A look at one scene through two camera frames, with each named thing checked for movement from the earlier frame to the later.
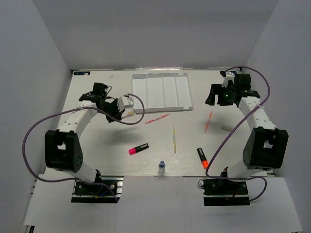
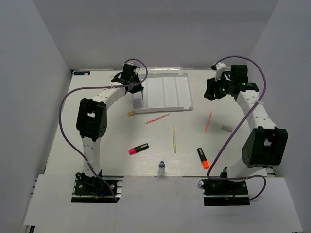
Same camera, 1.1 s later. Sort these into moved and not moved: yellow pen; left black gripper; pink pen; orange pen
Moved: left black gripper
Not moved: yellow pen; pink pen; orange pen
